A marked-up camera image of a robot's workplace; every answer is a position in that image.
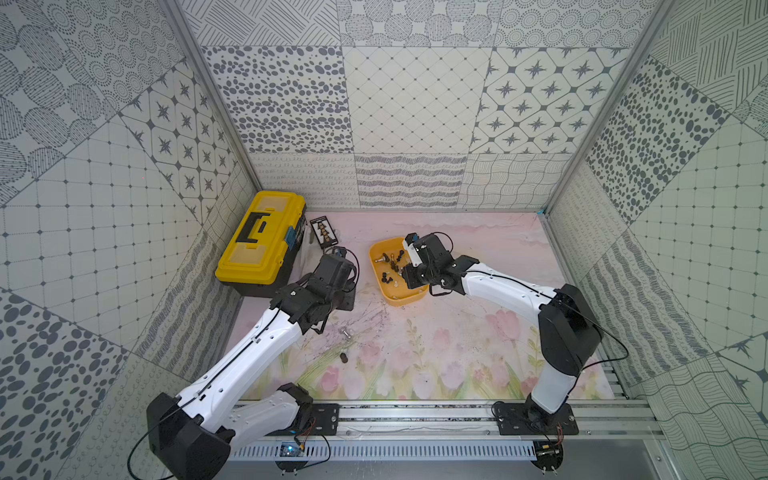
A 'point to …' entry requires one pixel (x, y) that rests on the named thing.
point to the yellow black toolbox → (263, 231)
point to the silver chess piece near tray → (384, 258)
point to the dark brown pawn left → (343, 357)
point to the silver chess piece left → (343, 331)
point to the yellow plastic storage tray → (389, 276)
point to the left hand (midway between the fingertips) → (343, 283)
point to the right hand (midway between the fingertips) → (407, 276)
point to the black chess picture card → (323, 231)
